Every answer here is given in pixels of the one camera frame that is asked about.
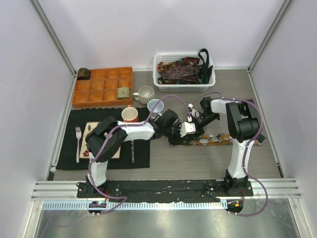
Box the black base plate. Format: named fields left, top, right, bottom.
left=76, top=179, right=254, bottom=203

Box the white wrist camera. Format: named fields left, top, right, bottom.
left=188, top=104, right=201, bottom=118
left=180, top=117, right=196, bottom=137

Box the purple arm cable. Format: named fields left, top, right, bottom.
left=89, top=94, right=193, bottom=215
left=193, top=92, right=269, bottom=218

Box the silver fork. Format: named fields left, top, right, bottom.
left=75, top=126, right=82, bottom=163

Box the frosted blue footed cup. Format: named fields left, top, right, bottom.
left=147, top=99, right=164, bottom=119

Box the multicolour patterned tie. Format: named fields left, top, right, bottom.
left=157, top=61, right=167, bottom=74

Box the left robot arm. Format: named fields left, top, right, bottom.
left=85, top=110, right=185, bottom=198

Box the dark red patterned tie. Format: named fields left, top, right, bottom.
left=181, top=57, right=200, bottom=65

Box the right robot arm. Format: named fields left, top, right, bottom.
left=180, top=97, right=263, bottom=196

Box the dark green tie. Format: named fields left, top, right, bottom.
left=198, top=49, right=213, bottom=84

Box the dark rolled tie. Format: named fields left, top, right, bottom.
left=77, top=67, right=91, bottom=80

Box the orange wooden divided tray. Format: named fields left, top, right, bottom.
left=72, top=66, right=133, bottom=109

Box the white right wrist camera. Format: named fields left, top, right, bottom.
left=188, top=104, right=201, bottom=118

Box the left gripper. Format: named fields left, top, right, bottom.
left=163, top=122, right=187, bottom=146

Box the square floral ceramic plate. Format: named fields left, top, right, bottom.
left=79, top=120, right=123, bottom=161

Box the white slotted cable duct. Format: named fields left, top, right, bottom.
left=42, top=200, right=227, bottom=212

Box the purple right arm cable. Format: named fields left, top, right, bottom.
left=193, top=92, right=269, bottom=218

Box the orange ceramic mug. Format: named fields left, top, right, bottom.
left=121, top=107, right=139, bottom=122

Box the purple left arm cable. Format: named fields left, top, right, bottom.
left=89, top=94, right=193, bottom=215

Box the aluminium frame rail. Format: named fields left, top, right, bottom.
left=31, top=178, right=302, bottom=201

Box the patterned handle knife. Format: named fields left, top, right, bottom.
left=131, top=140, right=135, bottom=163

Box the white plastic basket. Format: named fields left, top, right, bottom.
left=153, top=49, right=216, bottom=92

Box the black scalloped placemat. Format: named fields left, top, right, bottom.
left=56, top=108, right=150, bottom=171

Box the grey ribbed ceramic mug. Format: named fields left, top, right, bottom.
left=132, top=86, right=156, bottom=105

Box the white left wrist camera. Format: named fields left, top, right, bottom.
left=180, top=117, right=196, bottom=137

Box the dark paisley tie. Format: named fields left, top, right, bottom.
left=158, top=63, right=201, bottom=84

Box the orange grey floral tie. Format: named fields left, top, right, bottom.
left=178, top=133, right=267, bottom=147

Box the green floral rolled tie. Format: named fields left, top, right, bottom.
left=117, top=87, right=131, bottom=100

